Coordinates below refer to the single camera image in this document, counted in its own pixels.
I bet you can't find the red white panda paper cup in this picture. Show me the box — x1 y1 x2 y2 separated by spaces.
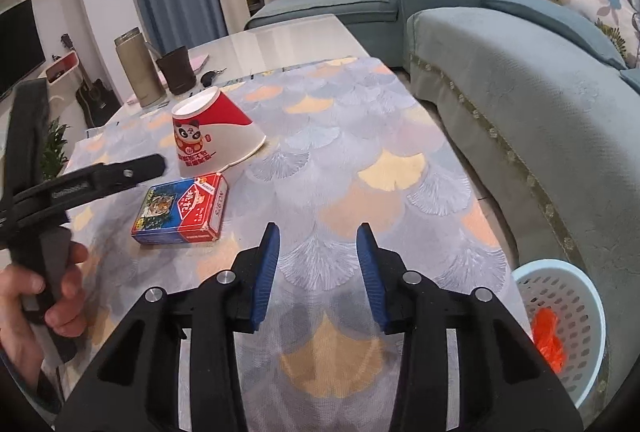
171 87 267 177

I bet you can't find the green potted plant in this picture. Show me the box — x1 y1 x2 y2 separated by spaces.
41 119 68 181

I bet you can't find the white red wall shelf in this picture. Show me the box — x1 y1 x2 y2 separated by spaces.
38 50 79 85

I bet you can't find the dark brown cup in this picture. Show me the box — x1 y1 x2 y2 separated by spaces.
156 46 196 96

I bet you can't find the gold thermos bottle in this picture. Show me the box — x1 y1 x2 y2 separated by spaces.
114 28 166 108

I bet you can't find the orange plastic bag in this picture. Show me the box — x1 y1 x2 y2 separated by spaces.
532 307 566 374

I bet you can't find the blue red card box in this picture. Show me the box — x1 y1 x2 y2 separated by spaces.
131 173 229 245

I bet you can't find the light blue waste basket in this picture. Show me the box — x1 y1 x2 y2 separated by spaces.
513 259 606 407

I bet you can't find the black television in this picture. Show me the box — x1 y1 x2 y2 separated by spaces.
0 0 46 96

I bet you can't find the person's left hand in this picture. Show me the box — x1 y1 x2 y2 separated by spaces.
0 240 90 390

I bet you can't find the teal blue sofa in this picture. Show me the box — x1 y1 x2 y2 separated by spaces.
372 0 640 413

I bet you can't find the black car key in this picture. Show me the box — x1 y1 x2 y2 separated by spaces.
201 68 226 88

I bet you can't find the teal chaise ottoman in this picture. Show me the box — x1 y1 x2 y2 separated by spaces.
245 0 404 68

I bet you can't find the patterned fan-print tablecloth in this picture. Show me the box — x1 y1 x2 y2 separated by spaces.
61 58 526 431

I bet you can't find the black acoustic guitar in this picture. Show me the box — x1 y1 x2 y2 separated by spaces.
61 33 122 129

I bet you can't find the floral cushion near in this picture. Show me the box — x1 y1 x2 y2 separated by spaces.
623 0 639 69

